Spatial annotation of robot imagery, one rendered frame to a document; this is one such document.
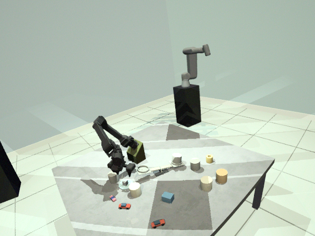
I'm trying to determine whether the blue cube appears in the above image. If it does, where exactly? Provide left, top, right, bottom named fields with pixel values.
left=162, top=192, right=174, bottom=204

